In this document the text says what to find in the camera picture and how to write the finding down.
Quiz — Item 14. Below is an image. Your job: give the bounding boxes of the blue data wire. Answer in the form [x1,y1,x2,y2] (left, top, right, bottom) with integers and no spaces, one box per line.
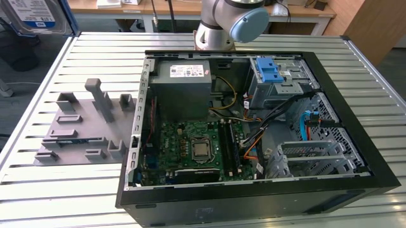
[298,111,314,142]

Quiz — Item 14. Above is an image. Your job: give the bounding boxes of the black mesh waste bin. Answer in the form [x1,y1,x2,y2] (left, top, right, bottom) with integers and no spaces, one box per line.
[0,18,41,72]

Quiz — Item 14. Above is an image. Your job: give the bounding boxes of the black graphics card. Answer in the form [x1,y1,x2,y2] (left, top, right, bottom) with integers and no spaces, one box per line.
[172,168,222,183]

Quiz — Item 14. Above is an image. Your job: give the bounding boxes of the wooden desk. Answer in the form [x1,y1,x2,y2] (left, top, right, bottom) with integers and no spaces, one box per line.
[68,0,336,33]

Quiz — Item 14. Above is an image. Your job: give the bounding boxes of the orange wires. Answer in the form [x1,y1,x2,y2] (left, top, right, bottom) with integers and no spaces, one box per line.
[243,136,264,160]

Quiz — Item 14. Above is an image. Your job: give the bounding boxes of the installed RAM stick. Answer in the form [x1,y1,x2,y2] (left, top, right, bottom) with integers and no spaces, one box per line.
[228,122,244,175]

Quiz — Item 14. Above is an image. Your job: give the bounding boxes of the metal optical drive cage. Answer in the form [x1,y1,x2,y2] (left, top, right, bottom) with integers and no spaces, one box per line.
[247,57,319,110]

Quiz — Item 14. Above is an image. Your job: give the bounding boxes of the grey parts rack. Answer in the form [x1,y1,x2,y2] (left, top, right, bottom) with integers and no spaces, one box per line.
[33,78,139,168]

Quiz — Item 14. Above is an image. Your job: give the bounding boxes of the grey power supply unit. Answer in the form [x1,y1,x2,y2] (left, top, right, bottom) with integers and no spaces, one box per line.
[148,59,212,123]

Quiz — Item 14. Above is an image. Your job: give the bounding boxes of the yellow wire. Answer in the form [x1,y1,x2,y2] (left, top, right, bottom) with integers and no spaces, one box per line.
[208,76,238,110]

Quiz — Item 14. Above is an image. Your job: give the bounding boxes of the black power wire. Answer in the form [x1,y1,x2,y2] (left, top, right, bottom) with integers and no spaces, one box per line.
[306,113,342,130]

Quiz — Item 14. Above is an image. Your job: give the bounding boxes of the white flat box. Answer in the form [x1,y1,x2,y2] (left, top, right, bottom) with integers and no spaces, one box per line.
[96,0,123,10]

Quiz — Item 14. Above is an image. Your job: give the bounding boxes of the blue drive latch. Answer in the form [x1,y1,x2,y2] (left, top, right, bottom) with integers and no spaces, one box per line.
[255,57,286,83]

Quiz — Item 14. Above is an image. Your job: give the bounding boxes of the black cable with silver plug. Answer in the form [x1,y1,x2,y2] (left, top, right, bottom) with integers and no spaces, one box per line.
[151,0,159,27]

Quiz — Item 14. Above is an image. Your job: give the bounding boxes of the black cable bundle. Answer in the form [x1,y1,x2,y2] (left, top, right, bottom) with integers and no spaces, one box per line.
[243,91,320,145]

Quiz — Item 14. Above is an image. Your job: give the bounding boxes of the hard disk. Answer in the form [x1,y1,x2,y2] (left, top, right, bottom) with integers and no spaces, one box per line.
[0,0,79,38]

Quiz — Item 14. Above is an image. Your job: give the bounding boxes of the metal disk bay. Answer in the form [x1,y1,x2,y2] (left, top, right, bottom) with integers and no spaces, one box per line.
[264,140,366,179]

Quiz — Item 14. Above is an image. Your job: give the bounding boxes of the black PC case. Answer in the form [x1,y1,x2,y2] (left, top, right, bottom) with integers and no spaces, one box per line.
[113,49,402,228]

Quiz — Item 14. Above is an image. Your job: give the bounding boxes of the green motherboard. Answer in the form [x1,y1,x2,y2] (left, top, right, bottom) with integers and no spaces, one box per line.
[139,120,254,186]

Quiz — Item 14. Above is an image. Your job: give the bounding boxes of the black RAM slot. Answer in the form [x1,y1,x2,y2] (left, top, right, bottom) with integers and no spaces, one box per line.
[218,120,232,175]

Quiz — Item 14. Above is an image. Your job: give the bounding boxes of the silver CPU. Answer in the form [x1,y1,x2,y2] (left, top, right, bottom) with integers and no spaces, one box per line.
[192,142,212,159]

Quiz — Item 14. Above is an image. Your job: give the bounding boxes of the grey desk foot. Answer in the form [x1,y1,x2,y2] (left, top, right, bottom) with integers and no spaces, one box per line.
[0,78,15,98]

